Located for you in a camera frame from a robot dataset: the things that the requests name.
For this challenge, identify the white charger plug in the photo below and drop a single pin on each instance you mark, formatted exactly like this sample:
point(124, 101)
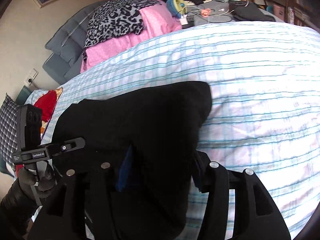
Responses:
point(183, 21)

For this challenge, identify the dark plaid pillow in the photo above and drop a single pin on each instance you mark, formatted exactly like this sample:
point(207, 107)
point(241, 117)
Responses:
point(8, 134)

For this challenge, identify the red orange cream blanket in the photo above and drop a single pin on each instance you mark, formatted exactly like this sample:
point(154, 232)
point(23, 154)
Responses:
point(47, 103)

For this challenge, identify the wooden bookshelf with books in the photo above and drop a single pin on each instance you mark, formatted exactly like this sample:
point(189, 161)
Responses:
point(305, 13)

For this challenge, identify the pink polka dot pillow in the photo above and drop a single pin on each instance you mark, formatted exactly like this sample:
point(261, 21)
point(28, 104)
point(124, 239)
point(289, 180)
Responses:
point(158, 21)

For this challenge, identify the plaid white blue bedsheet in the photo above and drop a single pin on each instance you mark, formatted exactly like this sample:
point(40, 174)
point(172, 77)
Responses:
point(264, 78)

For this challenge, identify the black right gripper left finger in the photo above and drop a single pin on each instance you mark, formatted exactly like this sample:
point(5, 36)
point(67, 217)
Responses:
point(75, 204)

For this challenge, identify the white wall socket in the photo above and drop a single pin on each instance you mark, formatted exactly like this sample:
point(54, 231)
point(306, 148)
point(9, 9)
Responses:
point(28, 80)

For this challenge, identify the grey padded jacket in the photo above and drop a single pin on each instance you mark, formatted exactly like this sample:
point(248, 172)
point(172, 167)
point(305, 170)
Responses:
point(67, 45)

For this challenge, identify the orange scissors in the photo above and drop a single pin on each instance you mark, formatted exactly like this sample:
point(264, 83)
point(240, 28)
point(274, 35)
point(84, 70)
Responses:
point(205, 12)

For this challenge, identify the black folded garment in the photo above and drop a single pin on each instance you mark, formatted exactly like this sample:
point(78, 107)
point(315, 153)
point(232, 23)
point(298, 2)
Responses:
point(248, 11)

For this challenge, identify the black gloved left hand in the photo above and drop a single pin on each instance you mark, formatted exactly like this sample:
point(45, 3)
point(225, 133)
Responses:
point(44, 186)

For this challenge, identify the leopard print cloth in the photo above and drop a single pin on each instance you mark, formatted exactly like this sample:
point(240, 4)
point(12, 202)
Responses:
point(113, 19)

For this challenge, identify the black pants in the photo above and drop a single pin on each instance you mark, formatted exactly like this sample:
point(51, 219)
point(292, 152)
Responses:
point(134, 171)

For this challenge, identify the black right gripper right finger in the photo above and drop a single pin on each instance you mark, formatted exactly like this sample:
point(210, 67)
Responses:
point(256, 215)

